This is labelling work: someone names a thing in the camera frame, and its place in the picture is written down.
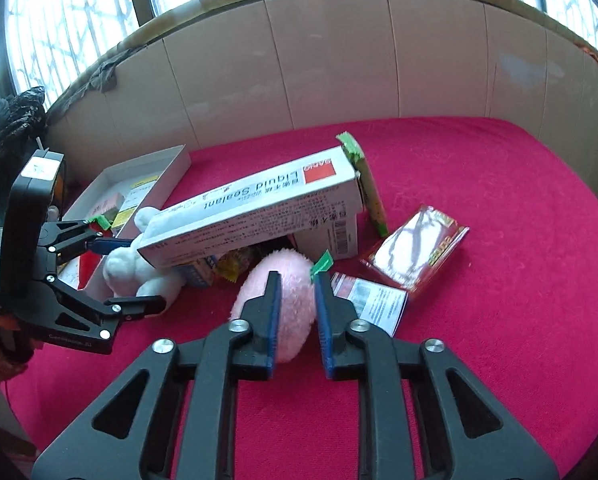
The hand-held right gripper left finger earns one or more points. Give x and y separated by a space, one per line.
274 320

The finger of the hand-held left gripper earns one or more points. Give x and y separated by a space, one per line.
109 245
134 306

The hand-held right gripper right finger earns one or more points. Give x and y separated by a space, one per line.
324 330

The white plush toy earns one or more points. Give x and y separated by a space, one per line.
129 265

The pink plush toy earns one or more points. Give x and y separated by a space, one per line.
294 285

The white cardboard tray box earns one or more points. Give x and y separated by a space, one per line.
174 170

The long white printed box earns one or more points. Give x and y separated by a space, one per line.
259 210

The shiny red box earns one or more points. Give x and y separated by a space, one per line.
414 250

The red plush green leaf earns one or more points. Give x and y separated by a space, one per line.
89 265

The pink small box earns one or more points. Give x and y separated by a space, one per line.
106 206

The yellow white medicine box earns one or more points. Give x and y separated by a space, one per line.
134 200

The small white red box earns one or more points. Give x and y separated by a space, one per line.
374 302

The green paper tag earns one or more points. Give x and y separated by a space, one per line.
323 262

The yellow snack packet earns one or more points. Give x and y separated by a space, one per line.
234 262

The white box red label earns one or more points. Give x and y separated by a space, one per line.
329 235

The black plastic bag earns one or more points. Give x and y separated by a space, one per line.
9 125

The dark grey cloth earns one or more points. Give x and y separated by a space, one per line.
104 77

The cardboard back wall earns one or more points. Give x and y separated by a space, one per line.
69 20

